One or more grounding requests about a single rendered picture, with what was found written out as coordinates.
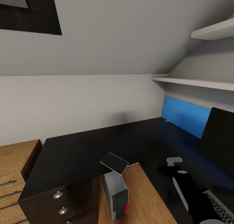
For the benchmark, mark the desktop computer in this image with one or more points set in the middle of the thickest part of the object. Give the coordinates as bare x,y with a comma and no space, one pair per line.
117,194

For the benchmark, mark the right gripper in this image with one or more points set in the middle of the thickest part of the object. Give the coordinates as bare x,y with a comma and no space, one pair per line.
165,170

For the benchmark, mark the keyboard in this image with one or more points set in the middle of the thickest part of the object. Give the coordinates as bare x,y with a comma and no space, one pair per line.
224,213

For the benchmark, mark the fixed window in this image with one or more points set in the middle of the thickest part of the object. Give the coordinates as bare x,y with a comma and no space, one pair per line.
37,16

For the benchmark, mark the bookcase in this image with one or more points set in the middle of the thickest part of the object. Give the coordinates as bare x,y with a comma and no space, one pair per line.
217,31

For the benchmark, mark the monitor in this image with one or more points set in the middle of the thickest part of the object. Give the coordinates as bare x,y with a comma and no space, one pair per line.
217,141

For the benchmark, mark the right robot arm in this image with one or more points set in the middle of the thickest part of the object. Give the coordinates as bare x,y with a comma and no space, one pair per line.
198,204

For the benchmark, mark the notebook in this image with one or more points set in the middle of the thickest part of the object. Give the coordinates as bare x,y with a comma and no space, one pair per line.
115,163

